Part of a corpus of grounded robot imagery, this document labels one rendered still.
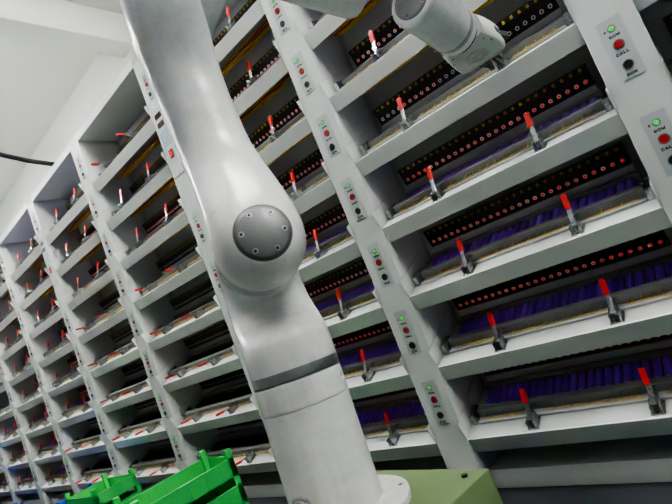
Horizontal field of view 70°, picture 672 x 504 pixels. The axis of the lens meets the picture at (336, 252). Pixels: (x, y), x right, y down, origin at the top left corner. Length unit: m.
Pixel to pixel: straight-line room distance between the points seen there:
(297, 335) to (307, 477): 0.17
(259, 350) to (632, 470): 0.95
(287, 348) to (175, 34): 0.44
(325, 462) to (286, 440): 0.05
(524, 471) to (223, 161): 1.09
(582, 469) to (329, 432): 0.85
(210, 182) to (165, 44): 0.20
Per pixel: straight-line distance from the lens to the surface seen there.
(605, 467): 1.34
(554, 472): 1.38
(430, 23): 0.88
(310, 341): 0.61
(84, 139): 2.64
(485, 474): 0.68
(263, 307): 0.69
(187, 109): 0.70
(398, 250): 1.34
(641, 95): 1.11
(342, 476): 0.63
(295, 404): 0.61
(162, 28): 0.73
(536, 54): 1.17
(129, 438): 2.82
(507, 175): 1.16
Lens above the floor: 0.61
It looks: 6 degrees up
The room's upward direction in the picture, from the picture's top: 22 degrees counter-clockwise
